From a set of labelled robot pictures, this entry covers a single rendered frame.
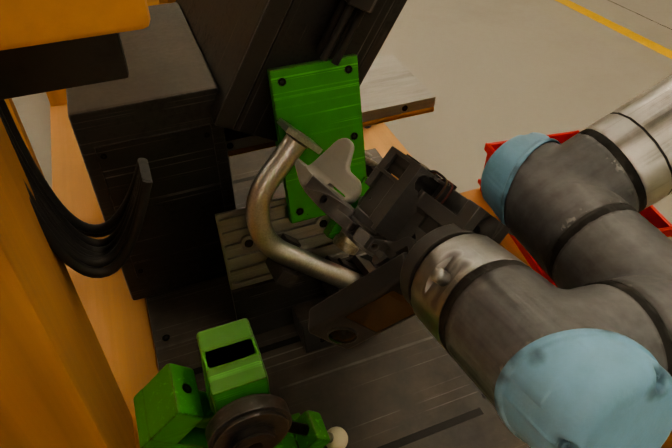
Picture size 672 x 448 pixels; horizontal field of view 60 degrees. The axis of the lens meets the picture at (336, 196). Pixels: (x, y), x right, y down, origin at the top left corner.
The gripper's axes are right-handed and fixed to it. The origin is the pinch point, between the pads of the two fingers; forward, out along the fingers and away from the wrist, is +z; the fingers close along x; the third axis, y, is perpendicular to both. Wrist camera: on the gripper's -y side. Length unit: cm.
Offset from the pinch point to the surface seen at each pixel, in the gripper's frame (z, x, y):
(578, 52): 234, -213, 126
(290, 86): 17.9, 4.0, 6.1
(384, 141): 57, -34, 8
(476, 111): 200, -154, 52
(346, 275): 15.1, -17.7, -10.5
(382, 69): 40.8, -16.2, 17.7
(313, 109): 17.9, -0.3, 5.5
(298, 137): 13.9, 0.9, 1.8
